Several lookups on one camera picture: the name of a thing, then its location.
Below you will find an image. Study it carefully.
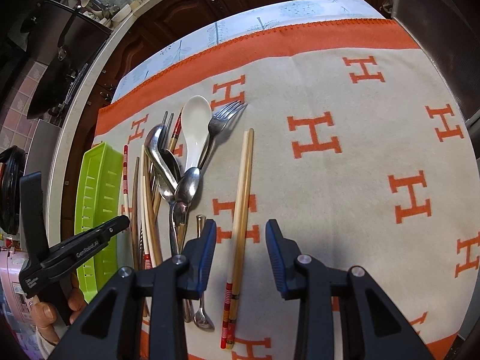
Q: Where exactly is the bamboo chopstick red end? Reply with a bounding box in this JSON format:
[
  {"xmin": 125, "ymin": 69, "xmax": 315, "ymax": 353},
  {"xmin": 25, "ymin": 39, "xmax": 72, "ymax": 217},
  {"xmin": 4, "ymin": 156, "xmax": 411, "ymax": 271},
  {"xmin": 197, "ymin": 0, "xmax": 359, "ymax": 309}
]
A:
[
  {"xmin": 226, "ymin": 128, "xmax": 255, "ymax": 350},
  {"xmin": 220, "ymin": 131, "xmax": 249, "ymax": 350}
]

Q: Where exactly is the small steel spoon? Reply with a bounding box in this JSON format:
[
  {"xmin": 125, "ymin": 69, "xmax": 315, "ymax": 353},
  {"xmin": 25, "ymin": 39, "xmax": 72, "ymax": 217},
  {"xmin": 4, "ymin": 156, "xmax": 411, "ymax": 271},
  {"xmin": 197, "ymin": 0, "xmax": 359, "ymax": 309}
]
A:
[{"xmin": 174, "ymin": 166, "xmax": 201, "ymax": 216}]

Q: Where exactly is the gold handled small spoon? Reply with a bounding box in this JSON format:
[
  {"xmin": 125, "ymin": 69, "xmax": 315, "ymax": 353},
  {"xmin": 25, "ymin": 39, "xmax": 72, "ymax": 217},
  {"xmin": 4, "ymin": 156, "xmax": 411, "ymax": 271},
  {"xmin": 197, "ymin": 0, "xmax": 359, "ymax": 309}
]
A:
[{"xmin": 193, "ymin": 214, "xmax": 215, "ymax": 332}]

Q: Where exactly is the dark brown wooden chopstick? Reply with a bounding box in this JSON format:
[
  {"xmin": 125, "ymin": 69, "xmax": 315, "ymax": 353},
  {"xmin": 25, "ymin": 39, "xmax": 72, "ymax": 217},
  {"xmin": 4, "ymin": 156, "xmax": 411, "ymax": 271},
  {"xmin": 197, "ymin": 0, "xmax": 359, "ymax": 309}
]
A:
[{"xmin": 131, "ymin": 157, "xmax": 140, "ymax": 270}]

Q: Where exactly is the white red patterned chopstick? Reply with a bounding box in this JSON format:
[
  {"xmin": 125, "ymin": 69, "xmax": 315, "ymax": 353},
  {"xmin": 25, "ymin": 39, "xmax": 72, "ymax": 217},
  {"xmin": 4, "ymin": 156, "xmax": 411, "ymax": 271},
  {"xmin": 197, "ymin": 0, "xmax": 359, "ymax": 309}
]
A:
[{"xmin": 122, "ymin": 145, "xmax": 129, "ymax": 217}]

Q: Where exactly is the large steel spoon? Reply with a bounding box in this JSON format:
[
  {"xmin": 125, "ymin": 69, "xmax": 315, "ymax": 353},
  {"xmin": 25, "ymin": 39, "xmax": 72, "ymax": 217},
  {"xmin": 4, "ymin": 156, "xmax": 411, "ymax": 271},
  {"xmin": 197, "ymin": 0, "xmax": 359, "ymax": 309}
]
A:
[{"xmin": 145, "ymin": 124, "xmax": 177, "ymax": 193}]

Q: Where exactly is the silver fork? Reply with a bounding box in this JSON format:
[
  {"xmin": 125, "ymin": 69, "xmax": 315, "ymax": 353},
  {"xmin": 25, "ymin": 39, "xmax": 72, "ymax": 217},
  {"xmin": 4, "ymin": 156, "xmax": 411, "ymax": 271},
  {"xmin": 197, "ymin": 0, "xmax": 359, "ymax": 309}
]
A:
[{"xmin": 198, "ymin": 100, "xmax": 247, "ymax": 170}]

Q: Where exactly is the white ceramic soup spoon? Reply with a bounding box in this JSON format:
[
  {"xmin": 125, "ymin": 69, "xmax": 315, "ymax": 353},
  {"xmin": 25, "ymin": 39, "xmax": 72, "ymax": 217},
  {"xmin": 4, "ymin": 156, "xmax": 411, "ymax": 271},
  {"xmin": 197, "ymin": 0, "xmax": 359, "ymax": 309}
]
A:
[{"xmin": 181, "ymin": 95, "xmax": 212, "ymax": 171}]

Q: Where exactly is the left hand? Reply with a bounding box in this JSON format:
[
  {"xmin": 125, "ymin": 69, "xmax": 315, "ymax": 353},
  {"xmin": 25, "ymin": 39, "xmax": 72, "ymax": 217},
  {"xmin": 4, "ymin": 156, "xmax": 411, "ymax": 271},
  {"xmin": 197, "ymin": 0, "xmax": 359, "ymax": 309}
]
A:
[{"xmin": 31, "ymin": 273, "xmax": 87, "ymax": 345}]

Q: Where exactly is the pink rice cooker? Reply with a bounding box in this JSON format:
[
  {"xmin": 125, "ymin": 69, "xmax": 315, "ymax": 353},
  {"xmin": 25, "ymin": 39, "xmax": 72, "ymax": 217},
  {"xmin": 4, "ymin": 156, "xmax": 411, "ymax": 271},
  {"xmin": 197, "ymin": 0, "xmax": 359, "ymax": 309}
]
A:
[{"xmin": 0, "ymin": 248, "xmax": 32, "ymax": 323}]

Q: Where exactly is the green plastic utensil tray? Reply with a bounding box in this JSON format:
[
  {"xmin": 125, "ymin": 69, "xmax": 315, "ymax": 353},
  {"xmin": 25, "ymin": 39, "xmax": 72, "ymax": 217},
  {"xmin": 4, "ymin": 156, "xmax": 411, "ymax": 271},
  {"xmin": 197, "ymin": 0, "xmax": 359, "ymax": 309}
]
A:
[{"xmin": 74, "ymin": 142, "xmax": 123, "ymax": 302}]

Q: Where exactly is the black electric kettle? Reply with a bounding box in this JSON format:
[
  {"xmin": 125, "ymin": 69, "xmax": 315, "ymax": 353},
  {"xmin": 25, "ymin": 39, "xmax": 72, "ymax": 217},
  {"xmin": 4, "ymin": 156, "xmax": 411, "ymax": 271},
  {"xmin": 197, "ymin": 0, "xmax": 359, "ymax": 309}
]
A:
[{"xmin": 1, "ymin": 145, "xmax": 26, "ymax": 235}]

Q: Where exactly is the orange beige H blanket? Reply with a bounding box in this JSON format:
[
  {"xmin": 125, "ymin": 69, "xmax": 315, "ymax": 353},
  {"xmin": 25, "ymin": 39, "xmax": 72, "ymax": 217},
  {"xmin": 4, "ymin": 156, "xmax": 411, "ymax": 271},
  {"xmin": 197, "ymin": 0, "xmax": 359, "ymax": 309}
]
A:
[{"xmin": 95, "ymin": 19, "xmax": 479, "ymax": 359}]

